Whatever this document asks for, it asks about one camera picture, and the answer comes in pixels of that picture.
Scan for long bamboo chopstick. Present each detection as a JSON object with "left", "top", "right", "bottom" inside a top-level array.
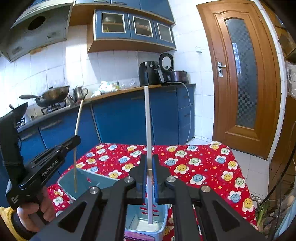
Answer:
[{"left": 73, "top": 99, "right": 84, "bottom": 193}]

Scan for white chopstick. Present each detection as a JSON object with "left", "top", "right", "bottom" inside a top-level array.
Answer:
[{"left": 144, "top": 86, "right": 153, "bottom": 225}]

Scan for blue kitchen base cabinets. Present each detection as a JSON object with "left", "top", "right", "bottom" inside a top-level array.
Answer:
[{"left": 18, "top": 84, "right": 195, "bottom": 184}]

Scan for left hand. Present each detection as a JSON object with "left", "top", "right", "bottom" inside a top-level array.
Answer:
[{"left": 16, "top": 187, "right": 56, "bottom": 232}]

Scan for light blue chopsticks box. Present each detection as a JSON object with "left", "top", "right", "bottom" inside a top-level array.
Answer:
[{"left": 57, "top": 169, "right": 169, "bottom": 240}]

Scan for steel kettle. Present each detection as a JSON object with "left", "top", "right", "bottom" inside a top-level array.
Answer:
[{"left": 72, "top": 86, "right": 88, "bottom": 103}]

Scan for black wok on stove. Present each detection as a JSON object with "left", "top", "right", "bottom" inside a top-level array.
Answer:
[{"left": 19, "top": 86, "right": 70, "bottom": 108}]

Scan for red smiley flower cloth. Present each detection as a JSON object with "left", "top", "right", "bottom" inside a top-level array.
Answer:
[{"left": 47, "top": 141, "right": 258, "bottom": 241}]

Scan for black wok far left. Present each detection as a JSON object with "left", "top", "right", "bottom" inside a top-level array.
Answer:
[{"left": 9, "top": 102, "right": 28, "bottom": 123}]

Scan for black air fryer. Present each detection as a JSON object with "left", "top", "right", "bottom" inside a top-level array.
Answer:
[{"left": 139, "top": 61, "right": 165, "bottom": 86}]

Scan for grey range hood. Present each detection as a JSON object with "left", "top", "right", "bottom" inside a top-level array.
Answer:
[{"left": 1, "top": 1, "right": 74, "bottom": 62}]

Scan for black rice cooker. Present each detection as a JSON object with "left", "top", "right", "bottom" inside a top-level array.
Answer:
[{"left": 159, "top": 53, "right": 188, "bottom": 84}]

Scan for wooden door with glass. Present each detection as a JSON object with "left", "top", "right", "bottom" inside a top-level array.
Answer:
[{"left": 197, "top": 1, "right": 281, "bottom": 159}]

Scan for blue wall cabinet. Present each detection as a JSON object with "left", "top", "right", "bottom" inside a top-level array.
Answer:
[{"left": 86, "top": 9, "right": 176, "bottom": 53}]

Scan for white power cable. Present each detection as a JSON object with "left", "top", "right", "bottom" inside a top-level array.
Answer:
[{"left": 165, "top": 81, "right": 193, "bottom": 143}]

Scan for steel door handle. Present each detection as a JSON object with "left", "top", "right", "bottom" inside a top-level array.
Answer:
[{"left": 217, "top": 61, "right": 226, "bottom": 78}]

